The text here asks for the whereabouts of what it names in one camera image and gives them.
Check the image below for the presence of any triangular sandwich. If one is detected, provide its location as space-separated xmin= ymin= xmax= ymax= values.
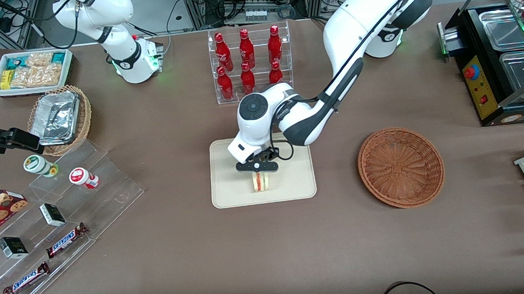
xmin=251 ymin=171 xmax=271 ymax=193

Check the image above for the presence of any beige rectangular serving tray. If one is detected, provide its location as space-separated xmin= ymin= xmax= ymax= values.
xmin=207 ymin=129 xmax=318 ymax=210

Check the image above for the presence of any light oval wicker basket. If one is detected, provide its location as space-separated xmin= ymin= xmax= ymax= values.
xmin=24 ymin=83 xmax=95 ymax=159

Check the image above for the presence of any brown round wicker basket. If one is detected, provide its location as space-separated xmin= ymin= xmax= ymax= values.
xmin=356 ymin=124 xmax=448 ymax=213

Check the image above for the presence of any green capped yogurt bottle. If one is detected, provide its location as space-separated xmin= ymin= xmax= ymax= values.
xmin=22 ymin=153 xmax=60 ymax=180

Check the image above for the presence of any silver foil container stack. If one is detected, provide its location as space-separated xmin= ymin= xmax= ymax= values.
xmin=27 ymin=90 xmax=83 ymax=147

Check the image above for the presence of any red capped yogurt bottle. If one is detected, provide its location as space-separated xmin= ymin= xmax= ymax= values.
xmin=68 ymin=165 xmax=100 ymax=191

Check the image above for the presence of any clear rice cracker bag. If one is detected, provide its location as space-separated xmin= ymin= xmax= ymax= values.
xmin=25 ymin=52 xmax=54 ymax=69
xmin=35 ymin=63 xmax=64 ymax=87
xmin=9 ymin=66 xmax=40 ymax=89

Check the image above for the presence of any small black carton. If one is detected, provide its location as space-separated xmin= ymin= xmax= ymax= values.
xmin=0 ymin=235 xmax=29 ymax=261
xmin=39 ymin=202 xmax=67 ymax=228

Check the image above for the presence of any red cola bottle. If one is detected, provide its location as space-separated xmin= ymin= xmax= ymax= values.
xmin=266 ymin=25 xmax=284 ymax=65
xmin=238 ymin=28 xmax=257 ymax=70
xmin=216 ymin=66 xmax=235 ymax=102
xmin=214 ymin=32 xmax=235 ymax=73
xmin=267 ymin=60 xmax=284 ymax=86
xmin=240 ymin=62 xmax=257 ymax=95

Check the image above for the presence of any clear acrylic stepped stand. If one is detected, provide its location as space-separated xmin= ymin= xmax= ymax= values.
xmin=0 ymin=136 xmax=152 ymax=294

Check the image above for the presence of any brown snickers bar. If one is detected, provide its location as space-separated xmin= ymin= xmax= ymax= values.
xmin=0 ymin=261 xmax=52 ymax=294
xmin=44 ymin=222 xmax=90 ymax=259

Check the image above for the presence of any clear acrylic bottle rack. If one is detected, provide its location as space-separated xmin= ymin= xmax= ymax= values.
xmin=207 ymin=21 xmax=296 ymax=106

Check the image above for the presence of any white terminal block row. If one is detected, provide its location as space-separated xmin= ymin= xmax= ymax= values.
xmin=244 ymin=9 xmax=268 ymax=23

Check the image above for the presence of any black hot food display case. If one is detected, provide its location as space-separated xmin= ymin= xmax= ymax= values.
xmin=435 ymin=0 xmax=524 ymax=130

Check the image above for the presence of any grey metal floor frame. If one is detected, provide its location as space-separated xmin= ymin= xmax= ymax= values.
xmin=0 ymin=0 xmax=45 ymax=53

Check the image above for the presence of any black looped cable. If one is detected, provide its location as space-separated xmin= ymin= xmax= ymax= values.
xmin=375 ymin=278 xmax=444 ymax=294

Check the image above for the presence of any silver metal side bracket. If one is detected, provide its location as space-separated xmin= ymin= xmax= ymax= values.
xmin=437 ymin=20 xmax=464 ymax=58

